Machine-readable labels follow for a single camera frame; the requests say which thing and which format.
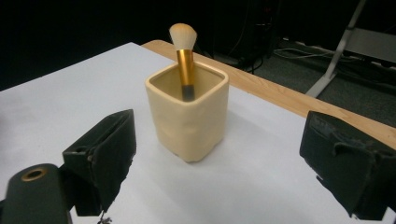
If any white cable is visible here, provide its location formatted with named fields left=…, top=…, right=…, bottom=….
left=274, top=46, right=344, bottom=61

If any bundle of black cables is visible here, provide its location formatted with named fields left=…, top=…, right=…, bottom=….
left=233, top=0, right=283, bottom=74

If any white paper sheet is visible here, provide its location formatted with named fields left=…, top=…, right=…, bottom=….
left=0, top=41, right=396, bottom=224

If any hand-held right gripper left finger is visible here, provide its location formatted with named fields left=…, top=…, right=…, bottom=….
left=62, top=108, right=137, bottom=217

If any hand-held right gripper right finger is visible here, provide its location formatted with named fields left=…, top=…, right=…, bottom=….
left=299, top=110, right=396, bottom=222

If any makeup brush with black handle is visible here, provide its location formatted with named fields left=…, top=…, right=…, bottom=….
left=168, top=22, right=198, bottom=103

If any white metal stand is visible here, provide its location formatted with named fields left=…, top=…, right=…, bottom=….
left=304, top=0, right=396, bottom=99

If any cream square ceramic cup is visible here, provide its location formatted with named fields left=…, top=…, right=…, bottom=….
left=144, top=61, right=231, bottom=164

